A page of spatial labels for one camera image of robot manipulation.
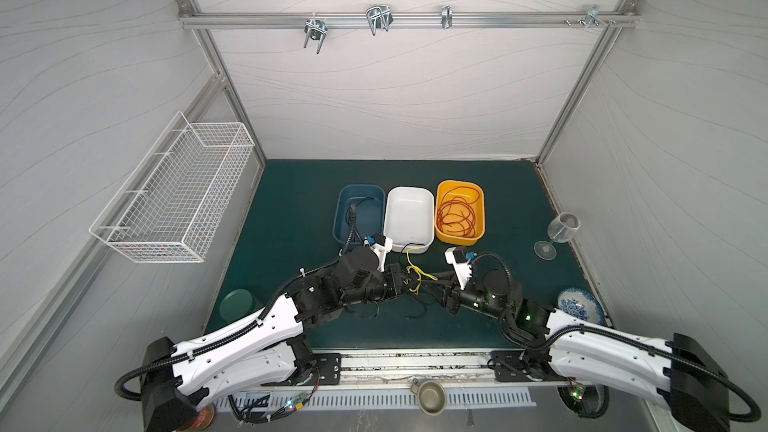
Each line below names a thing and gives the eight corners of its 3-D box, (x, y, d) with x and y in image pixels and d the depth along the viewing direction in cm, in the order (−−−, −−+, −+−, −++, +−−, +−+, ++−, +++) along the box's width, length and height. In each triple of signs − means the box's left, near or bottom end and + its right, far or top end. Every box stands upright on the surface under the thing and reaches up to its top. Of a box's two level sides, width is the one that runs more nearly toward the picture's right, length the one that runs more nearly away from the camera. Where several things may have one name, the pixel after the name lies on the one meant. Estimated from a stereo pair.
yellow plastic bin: (437, 245, 97) (439, 236, 93) (431, 189, 113) (432, 179, 109) (491, 245, 97) (496, 236, 93) (477, 189, 113) (481, 179, 109)
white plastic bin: (383, 257, 94) (383, 249, 90) (385, 195, 110) (384, 186, 106) (438, 257, 94) (440, 249, 90) (431, 195, 111) (432, 186, 107)
